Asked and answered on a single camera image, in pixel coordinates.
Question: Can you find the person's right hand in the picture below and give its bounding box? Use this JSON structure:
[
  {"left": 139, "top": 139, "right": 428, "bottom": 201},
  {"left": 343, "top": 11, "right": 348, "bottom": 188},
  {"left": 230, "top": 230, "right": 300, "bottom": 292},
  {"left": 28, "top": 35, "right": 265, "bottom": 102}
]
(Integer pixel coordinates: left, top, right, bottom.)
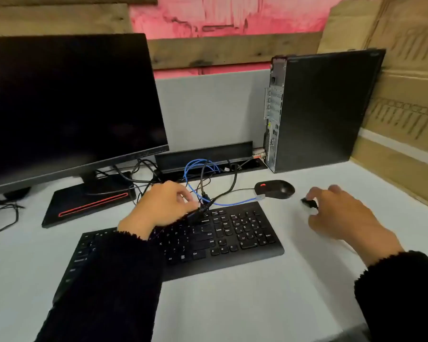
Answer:
[{"left": 308, "top": 185, "right": 391, "bottom": 246}]

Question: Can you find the person's left hand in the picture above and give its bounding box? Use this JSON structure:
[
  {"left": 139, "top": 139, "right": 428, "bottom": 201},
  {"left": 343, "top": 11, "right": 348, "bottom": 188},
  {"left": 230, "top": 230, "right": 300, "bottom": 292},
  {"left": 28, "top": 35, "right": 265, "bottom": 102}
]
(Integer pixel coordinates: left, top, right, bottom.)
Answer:
[{"left": 117, "top": 180, "right": 200, "bottom": 241}]

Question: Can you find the black monitor cable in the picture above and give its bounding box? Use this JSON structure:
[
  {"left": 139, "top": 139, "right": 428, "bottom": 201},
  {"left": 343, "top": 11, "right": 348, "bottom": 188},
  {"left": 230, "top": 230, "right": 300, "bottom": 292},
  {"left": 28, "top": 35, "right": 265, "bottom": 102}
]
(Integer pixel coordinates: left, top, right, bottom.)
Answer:
[{"left": 85, "top": 158, "right": 162, "bottom": 205}]

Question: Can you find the blue network cable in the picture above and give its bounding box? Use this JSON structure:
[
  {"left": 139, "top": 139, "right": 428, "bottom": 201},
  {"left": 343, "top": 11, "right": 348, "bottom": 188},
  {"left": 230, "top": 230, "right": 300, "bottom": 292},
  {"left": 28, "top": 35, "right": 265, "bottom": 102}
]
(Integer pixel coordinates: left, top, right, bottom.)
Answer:
[{"left": 184, "top": 159, "right": 265, "bottom": 207}]

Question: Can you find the black desktop tower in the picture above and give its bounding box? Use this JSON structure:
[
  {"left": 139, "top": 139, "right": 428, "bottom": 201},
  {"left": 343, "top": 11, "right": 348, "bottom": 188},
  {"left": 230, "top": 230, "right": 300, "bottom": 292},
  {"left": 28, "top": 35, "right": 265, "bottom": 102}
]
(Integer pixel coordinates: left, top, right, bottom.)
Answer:
[{"left": 263, "top": 48, "right": 387, "bottom": 174}]

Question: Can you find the person's right forearm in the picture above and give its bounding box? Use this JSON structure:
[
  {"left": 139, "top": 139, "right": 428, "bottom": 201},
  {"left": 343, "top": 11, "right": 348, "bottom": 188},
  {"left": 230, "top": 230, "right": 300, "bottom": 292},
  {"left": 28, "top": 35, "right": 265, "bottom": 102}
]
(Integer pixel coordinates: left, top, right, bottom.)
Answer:
[{"left": 351, "top": 228, "right": 428, "bottom": 342}]

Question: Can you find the person's left forearm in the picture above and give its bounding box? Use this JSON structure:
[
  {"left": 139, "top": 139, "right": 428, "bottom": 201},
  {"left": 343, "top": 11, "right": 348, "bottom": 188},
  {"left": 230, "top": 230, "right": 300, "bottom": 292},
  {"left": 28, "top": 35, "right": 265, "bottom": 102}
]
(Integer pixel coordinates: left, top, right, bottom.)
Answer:
[{"left": 35, "top": 228, "right": 165, "bottom": 342}]

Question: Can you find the white desk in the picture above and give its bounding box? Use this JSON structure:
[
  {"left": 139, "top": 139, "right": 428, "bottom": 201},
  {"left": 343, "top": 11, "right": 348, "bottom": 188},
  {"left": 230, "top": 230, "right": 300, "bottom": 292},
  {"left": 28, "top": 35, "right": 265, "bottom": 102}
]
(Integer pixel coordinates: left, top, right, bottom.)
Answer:
[{"left": 0, "top": 160, "right": 428, "bottom": 342}]

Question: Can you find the black mouse with red wheel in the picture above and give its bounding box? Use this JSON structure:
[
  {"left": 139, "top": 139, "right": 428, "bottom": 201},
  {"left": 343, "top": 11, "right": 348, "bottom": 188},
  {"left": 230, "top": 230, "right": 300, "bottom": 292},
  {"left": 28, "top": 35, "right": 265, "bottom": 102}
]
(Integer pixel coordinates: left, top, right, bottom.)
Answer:
[{"left": 253, "top": 180, "right": 296, "bottom": 200}]

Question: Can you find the black computer monitor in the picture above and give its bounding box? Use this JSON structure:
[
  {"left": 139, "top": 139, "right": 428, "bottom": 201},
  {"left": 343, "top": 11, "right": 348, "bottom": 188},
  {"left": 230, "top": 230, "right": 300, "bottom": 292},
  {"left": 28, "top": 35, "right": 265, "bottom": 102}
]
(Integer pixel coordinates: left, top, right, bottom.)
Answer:
[{"left": 0, "top": 33, "right": 170, "bottom": 228}]

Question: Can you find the narrow brown cardboard panel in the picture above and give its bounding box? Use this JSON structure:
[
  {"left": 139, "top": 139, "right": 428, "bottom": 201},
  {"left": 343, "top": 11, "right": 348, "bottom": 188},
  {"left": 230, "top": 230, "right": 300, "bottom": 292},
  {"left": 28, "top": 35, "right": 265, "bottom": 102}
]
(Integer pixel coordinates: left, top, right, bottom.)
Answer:
[{"left": 350, "top": 137, "right": 428, "bottom": 214}]

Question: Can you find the black keyboard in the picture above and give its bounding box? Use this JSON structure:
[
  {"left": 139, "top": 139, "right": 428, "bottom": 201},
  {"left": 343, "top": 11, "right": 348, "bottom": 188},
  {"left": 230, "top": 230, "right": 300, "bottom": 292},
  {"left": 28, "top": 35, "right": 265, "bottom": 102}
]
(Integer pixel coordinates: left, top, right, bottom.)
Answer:
[{"left": 52, "top": 201, "right": 285, "bottom": 303}]

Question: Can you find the printed brown cardboard box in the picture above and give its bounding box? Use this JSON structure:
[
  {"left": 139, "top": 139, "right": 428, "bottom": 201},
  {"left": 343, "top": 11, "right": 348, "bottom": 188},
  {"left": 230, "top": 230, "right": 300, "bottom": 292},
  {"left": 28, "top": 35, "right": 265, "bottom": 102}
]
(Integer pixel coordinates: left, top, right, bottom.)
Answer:
[{"left": 362, "top": 0, "right": 428, "bottom": 157}]

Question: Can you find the long weathered wooden plank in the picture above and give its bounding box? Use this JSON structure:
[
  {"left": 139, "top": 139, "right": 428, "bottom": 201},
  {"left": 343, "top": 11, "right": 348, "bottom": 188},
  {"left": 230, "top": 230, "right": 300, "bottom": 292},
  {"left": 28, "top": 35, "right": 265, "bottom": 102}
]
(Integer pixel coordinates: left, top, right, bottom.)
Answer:
[{"left": 148, "top": 31, "right": 323, "bottom": 71}]

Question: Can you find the plain brown cardboard sheet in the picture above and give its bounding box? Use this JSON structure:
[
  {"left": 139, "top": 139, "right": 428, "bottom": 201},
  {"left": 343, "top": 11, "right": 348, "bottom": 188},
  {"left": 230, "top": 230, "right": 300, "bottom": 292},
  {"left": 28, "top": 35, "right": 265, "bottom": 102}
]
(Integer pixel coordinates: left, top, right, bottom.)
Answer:
[{"left": 317, "top": 0, "right": 382, "bottom": 55}]

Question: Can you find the thin black loose cable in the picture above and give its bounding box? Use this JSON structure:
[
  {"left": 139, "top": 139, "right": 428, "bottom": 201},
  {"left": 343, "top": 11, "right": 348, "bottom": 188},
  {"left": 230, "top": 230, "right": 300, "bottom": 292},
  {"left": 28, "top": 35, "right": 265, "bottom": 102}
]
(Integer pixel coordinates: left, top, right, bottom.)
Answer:
[{"left": 0, "top": 202, "right": 25, "bottom": 236}]

